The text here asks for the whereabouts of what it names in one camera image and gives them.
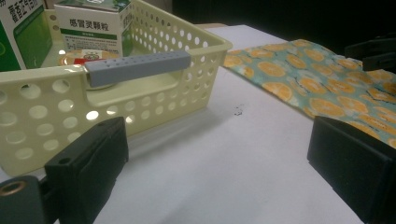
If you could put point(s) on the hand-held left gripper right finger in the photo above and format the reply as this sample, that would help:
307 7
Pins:
358 168

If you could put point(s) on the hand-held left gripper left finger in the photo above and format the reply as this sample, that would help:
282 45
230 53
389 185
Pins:
90 161

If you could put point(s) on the orange fruit print bag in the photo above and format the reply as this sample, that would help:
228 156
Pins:
311 77

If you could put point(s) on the cream perforated plastic basket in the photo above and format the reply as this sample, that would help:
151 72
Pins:
77 81

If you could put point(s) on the green and white cube box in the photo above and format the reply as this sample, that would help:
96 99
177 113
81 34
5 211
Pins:
90 34

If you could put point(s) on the round tin with red label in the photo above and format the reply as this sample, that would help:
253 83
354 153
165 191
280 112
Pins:
93 56

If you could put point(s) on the tall green and white box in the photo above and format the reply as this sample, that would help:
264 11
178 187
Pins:
18 21

